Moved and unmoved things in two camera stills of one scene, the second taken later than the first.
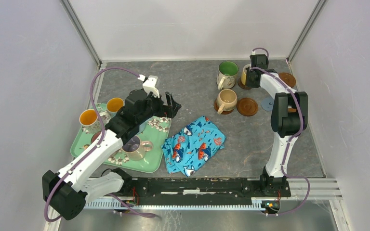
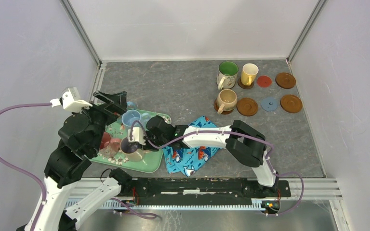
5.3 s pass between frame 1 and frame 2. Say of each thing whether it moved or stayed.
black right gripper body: moved
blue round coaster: stayed
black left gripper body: moved
